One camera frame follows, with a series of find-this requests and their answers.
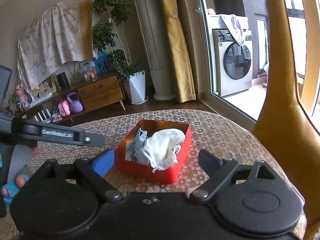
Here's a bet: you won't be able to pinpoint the white mesh cloth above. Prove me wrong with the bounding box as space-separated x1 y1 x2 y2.
141 128 185 173

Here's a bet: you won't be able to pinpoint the pink toy case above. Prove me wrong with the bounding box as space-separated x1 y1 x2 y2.
58 99 71 117

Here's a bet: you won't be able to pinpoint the blue patterned face mask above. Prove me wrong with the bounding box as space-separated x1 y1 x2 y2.
125 128 149 165

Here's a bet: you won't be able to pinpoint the red tin box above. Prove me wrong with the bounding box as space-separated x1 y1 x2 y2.
114 119 191 184

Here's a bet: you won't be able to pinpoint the purple kettlebell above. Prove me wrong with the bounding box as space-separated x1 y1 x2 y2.
66 92 84 113

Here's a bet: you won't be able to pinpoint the black cylinder speaker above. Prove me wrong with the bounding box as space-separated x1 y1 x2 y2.
57 72 70 89

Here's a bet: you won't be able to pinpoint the mustard leather chair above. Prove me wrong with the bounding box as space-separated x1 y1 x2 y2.
253 0 319 239

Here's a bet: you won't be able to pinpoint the wooden drawer cabinet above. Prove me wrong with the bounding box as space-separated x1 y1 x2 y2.
16 70 126 123

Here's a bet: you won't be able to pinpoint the glass figurine ornaments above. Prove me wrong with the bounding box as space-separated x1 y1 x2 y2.
79 59 97 81

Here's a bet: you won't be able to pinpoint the white geometric planter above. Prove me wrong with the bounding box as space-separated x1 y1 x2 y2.
128 71 147 105

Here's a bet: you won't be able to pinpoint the mustard yellow curtain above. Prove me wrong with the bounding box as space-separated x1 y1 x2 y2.
161 0 196 103

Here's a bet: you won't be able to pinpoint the silver washing machine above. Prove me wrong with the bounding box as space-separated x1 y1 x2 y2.
213 29 253 97

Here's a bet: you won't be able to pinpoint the lavender towel on washer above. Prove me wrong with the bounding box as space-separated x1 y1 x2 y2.
220 14 248 47

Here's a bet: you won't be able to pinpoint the green potted tree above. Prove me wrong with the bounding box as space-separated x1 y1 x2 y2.
92 0 145 81

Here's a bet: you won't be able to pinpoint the white standing air conditioner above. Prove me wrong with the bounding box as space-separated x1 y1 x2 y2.
134 0 175 101

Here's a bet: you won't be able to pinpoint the picture frame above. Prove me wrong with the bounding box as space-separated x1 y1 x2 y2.
38 75 57 97

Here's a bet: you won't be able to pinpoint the floral sheet on wall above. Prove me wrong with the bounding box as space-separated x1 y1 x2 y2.
17 0 97 97

